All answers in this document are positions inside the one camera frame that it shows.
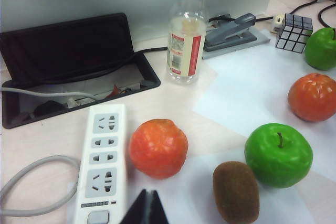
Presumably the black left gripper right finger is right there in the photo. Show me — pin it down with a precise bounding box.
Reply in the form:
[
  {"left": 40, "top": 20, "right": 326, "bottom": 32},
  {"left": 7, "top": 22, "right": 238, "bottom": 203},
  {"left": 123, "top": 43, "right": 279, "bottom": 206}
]
[{"left": 150, "top": 190, "right": 169, "bottom": 224}]

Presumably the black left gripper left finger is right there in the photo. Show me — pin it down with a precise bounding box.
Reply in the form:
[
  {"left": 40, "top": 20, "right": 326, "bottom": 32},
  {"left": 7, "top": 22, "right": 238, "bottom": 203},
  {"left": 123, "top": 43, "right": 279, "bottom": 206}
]
[{"left": 119, "top": 189, "right": 148, "bottom": 224}]

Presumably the glossy orange fruit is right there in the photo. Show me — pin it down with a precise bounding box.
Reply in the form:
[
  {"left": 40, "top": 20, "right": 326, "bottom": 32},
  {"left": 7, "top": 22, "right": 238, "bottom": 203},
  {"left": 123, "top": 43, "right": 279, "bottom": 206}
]
[
  {"left": 287, "top": 72, "right": 336, "bottom": 123},
  {"left": 128, "top": 119, "right": 189, "bottom": 180}
]

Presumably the green apple with dark stem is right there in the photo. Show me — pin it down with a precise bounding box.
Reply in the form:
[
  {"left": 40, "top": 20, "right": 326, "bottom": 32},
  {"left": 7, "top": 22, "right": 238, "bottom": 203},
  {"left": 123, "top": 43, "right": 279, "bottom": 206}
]
[{"left": 304, "top": 27, "right": 336, "bottom": 71}]

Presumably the white power strip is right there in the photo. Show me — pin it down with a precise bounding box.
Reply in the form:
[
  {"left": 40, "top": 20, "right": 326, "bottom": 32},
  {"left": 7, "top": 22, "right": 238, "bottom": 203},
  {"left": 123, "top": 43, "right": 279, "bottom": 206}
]
[{"left": 72, "top": 104, "right": 127, "bottom": 224}]

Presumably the brown kiwi with green mark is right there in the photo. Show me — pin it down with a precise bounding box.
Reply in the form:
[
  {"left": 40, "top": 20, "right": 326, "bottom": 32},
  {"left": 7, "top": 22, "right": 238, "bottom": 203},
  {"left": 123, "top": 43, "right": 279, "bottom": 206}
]
[{"left": 212, "top": 161, "right": 260, "bottom": 224}]

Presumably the clear plastic bottle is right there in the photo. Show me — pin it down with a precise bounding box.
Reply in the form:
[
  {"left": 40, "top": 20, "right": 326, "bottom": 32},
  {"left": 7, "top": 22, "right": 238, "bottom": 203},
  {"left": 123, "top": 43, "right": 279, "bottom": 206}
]
[{"left": 166, "top": 0, "right": 209, "bottom": 86}]

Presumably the white paper sheet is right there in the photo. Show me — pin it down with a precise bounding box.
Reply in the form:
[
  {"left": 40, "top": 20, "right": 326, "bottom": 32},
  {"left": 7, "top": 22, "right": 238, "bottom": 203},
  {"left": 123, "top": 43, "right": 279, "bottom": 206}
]
[{"left": 193, "top": 28, "right": 336, "bottom": 180}]

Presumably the grey stapler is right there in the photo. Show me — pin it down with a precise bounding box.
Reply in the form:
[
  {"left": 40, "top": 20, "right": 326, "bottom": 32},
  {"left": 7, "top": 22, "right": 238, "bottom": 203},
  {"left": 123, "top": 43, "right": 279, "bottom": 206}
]
[{"left": 202, "top": 13, "right": 271, "bottom": 60}]

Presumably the silver mirror cube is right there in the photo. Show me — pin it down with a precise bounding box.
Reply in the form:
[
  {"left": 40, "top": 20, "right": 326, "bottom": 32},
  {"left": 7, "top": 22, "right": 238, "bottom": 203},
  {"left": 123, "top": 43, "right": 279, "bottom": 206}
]
[{"left": 275, "top": 13, "right": 313, "bottom": 55}]

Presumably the white power adapter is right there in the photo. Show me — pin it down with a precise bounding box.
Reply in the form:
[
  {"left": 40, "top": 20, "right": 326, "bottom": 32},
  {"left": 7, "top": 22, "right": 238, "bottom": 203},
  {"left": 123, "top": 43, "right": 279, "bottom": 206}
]
[{"left": 270, "top": 14, "right": 286, "bottom": 35}]

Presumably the grey power strip cable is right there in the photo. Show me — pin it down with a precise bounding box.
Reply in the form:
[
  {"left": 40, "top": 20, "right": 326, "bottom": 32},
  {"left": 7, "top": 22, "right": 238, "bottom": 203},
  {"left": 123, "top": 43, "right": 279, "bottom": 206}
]
[{"left": 0, "top": 87, "right": 95, "bottom": 216}]

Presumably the thick black cable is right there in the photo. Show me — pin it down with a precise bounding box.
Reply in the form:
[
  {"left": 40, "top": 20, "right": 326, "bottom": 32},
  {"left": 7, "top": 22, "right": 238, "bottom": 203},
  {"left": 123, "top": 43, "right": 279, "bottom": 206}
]
[{"left": 44, "top": 46, "right": 169, "bottom": 83}]

